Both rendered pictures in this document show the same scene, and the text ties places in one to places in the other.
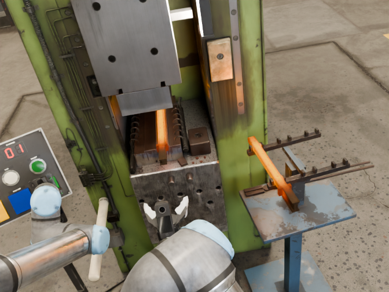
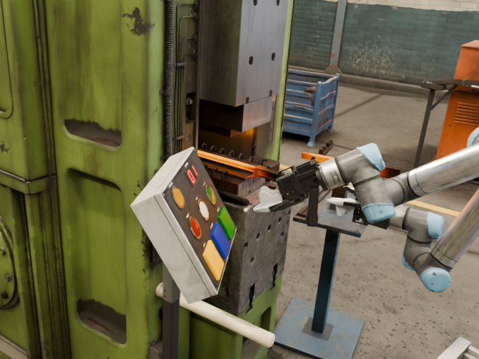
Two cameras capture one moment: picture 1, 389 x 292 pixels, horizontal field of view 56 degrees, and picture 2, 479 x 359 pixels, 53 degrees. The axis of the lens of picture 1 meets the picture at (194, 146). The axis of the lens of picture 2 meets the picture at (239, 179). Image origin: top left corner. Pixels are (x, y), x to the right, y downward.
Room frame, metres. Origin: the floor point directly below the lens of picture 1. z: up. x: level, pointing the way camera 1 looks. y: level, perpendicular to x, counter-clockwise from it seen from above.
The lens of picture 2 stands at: (0.44, 1.60, 1.63)
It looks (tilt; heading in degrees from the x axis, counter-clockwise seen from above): 22 degrees down; 300
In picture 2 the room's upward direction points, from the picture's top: 4 degrees clockwise
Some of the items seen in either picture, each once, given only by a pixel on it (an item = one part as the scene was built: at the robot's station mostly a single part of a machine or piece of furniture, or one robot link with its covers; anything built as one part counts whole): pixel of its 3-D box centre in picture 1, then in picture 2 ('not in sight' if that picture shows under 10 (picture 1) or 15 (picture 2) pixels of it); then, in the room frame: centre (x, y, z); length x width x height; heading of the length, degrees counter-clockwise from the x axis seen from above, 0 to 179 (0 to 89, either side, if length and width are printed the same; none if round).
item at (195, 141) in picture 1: (199, 141); (261, 168); (1.29, -0.02, 0.95); 0.12 x 0.08 x 0.06; 0
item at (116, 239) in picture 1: (114, 237); (162, 352); (1.35, 0.51, 0.36); 0.09 x 0.07 x 0.12; 90
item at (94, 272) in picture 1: (99, 236); (214, 314); (1.15, 0.50, 0.62); 0.44 x 0.05 x 0.05; 0
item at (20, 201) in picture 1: (22, 200); (219, 240); (1.04, 0.66, 1.01); 0.07 x 0.05 x 0.07; 115
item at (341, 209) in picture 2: (150, 215); (340, 207); (0.88, 0.19, 0.98); 0.09 x 0.03 x 0.06; 36
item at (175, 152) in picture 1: (157, 127); (206, 168); (1.44, 0.15, 0.96); 0.42 x 0.20 x 0.09; 0
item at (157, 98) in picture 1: (145, 76); (209, 102); (1.44, 0.15, 1.22); 0.42 x 0.20 x 0.10; 0
